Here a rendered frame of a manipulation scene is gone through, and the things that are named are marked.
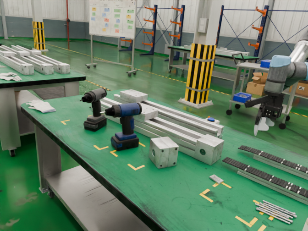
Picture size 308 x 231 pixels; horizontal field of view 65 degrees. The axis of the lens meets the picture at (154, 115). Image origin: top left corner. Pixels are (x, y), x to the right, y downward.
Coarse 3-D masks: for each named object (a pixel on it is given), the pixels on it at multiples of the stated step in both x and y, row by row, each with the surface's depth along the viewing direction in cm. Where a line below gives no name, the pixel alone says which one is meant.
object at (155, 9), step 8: (152, 8) 1107; (160, 8) 1070; (168, 8) 1039; (176, 8) 959; (184, 8) 987; (144, 24) 1160; (144, 32) 1088; (152, 32) 1126; (128, 40) 1235; (152, 40) 1137; (128, 48) 1253; (152, 48) 1146; (168, 48) 996; (176, 56) 1048
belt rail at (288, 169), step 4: (256, 156) 118; (260, 156) 116; (260, 160) 116; (264, 160) 115; (268, 160) 114; (272, 160) 113; (268, 164) 114; (272, 164) 113; (276, 164) 112; (280, 164) 110; (280, 168) 111; (284, 168) 110; (288, 168) 109; (292, 168) 108; (292, 172) 108; (296, 172) 108; (300, 172) 106; (300, 176) 106; (304, 176) 105
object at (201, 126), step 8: (144, 104) 157; (152, 104) 160; (160, 112) 147; (168, 112) 146; (176, 112) 148; (168, 120) 145; (176, 120) 142; (184, 120) 137; (192, 120) 142; (200, 120) 139; (192, 128) 134; (200, 128) 132; (208, 128) 128; (216, 128) 133; (216, 136) 128
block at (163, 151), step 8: (152, 144) 107; (160, 144) 104; (168, 144) 104; (176, 144) 105; (152, 152) 108; (160, 152) 101; (168, 152) 102; (176, 152) 104; (152, 160) 108; (160, 160) 102; (168, 160) 104; (176, 160) 106
